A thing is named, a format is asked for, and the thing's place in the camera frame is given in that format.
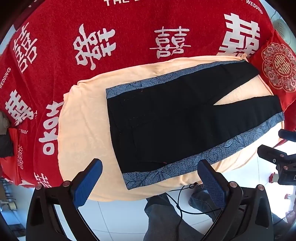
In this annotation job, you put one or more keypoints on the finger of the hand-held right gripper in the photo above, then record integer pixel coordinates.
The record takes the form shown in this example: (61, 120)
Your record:
(288, 134)
(269, 154)

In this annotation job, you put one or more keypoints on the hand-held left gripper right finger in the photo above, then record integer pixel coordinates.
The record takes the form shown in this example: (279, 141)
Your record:
(211, 183)

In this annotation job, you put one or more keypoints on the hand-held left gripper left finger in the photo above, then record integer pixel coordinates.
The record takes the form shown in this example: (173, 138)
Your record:
(89, 182)

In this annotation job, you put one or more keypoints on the black pants with blue trim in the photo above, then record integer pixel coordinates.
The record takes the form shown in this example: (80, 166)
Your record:
(166, 120)

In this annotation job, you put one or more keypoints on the person's right leg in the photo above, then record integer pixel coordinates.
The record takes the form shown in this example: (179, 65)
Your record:
(203, 201)

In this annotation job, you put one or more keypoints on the person's leg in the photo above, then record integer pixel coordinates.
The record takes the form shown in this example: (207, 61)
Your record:
(203, 201)
(159, 217)

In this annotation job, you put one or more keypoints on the peach towel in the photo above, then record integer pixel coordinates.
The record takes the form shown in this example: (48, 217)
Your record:
(85, 129)

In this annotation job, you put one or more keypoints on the person's left leg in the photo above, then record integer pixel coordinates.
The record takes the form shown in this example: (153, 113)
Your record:
(159, 217)

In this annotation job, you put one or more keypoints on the red patterned cushion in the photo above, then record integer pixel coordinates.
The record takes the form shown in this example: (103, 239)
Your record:
(277, 67)

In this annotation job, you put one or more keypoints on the dark cloth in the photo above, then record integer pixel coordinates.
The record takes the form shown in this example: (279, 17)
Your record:
(5, 143)

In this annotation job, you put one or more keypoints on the white fan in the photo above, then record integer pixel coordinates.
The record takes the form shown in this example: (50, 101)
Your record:
(282, 25)

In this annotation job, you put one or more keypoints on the red printed blanket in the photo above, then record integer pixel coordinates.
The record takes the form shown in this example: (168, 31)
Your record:
(69, 46)

